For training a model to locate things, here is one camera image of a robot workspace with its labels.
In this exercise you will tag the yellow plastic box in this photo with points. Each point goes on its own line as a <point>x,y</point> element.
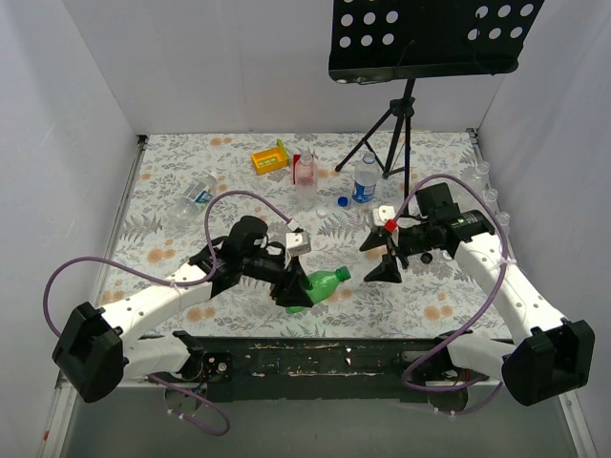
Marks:
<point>271,159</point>

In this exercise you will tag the green bottle cap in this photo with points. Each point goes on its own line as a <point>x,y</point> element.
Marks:
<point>342,274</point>

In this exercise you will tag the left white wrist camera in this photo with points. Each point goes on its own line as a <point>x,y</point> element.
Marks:
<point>297,243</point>

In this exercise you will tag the clear bottle blue label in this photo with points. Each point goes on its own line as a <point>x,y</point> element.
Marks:
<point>198,193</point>

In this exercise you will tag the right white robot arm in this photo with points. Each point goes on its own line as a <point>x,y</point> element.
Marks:
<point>548,354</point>

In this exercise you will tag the clear Pepsi bottle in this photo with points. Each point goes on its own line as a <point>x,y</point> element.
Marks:
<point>366,175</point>

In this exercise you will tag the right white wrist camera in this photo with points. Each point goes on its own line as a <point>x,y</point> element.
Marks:
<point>383,217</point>

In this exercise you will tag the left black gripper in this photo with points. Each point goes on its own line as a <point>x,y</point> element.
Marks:
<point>284,280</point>

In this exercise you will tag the clear bottle by wall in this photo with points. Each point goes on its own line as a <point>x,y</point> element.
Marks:
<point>478,177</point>

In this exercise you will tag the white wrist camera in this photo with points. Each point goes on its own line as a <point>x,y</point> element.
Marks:
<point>297,243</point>
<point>383,217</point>

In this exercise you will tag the floral tablecloth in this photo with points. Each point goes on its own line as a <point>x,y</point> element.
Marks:
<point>432,298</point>

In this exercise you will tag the white blue Pocari cap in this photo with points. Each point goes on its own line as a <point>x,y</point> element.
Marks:
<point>322,212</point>

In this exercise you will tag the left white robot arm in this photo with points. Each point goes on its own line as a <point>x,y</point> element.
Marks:
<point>100,347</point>

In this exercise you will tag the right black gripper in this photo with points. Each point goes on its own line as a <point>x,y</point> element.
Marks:
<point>394,243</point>

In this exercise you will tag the red plastic box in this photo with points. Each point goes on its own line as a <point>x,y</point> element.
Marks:
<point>299,171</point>

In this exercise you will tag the black music stand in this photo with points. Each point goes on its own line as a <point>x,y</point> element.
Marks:
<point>375,42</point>

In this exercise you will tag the green plastic bottle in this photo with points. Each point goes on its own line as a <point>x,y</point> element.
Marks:
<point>317,286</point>

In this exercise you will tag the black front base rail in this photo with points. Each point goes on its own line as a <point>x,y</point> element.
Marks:
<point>227,370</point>

